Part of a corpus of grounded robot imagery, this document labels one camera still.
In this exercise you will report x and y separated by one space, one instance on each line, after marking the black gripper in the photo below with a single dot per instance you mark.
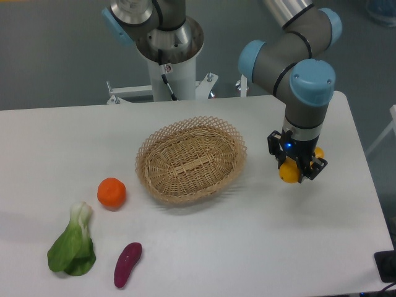
281 146

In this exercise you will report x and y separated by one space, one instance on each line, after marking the yellow mango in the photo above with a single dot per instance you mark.
290 173

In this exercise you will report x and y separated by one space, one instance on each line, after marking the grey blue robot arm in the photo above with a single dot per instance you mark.
289 69

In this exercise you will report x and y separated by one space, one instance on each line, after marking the woven wicker basket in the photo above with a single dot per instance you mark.
190 160

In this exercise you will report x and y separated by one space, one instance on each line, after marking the black device at table edge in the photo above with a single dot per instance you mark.
385 262

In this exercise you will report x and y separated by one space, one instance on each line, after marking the blue object top right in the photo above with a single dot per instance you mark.
382 12

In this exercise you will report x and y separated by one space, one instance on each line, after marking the orange persimmon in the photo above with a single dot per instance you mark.
111 192

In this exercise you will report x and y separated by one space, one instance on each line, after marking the purple sweet potato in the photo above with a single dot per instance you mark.
127 260

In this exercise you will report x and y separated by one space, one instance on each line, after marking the green bok choy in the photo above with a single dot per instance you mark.
73 252

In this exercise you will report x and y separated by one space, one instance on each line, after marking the white frame at right edge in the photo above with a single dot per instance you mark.
387 130

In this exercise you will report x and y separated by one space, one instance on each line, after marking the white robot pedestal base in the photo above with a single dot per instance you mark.
171 61

